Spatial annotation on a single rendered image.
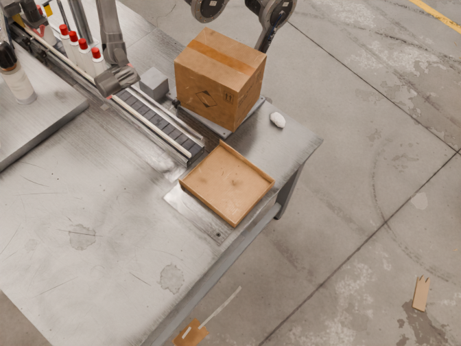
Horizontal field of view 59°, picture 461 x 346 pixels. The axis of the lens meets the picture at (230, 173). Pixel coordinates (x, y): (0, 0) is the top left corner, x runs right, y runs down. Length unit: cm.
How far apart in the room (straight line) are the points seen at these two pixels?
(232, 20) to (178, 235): 239
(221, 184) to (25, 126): 86
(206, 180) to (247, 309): 94
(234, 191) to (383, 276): 126
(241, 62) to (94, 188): 78
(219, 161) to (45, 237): 74
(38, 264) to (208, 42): 108
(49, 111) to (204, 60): 72
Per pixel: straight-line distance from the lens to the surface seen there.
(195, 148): 172
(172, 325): 214
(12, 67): 188
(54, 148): 189
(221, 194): 167
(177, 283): 154
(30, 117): 195
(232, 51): 174
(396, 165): 301
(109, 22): 138
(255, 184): 170
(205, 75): 165
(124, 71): 138
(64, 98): 197
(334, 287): 251
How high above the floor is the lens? 232
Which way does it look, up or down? 60 degrees down
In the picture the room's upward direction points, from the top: 7 degrees clockwise
